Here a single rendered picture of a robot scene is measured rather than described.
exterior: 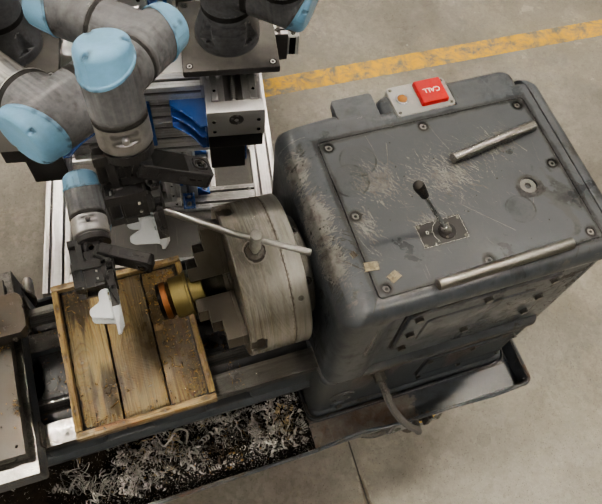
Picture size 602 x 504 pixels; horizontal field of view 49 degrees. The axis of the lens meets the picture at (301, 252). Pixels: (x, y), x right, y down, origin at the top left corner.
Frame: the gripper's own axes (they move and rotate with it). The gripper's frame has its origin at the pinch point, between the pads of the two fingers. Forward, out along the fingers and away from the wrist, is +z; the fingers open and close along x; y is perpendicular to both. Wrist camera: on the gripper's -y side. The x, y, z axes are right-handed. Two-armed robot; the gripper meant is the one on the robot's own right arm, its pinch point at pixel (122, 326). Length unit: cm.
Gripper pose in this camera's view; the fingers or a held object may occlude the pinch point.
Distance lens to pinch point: 133.8
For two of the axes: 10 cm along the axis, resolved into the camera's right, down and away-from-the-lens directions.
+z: 3.0, 8.9, -3.4
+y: -9.4, 2.1, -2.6
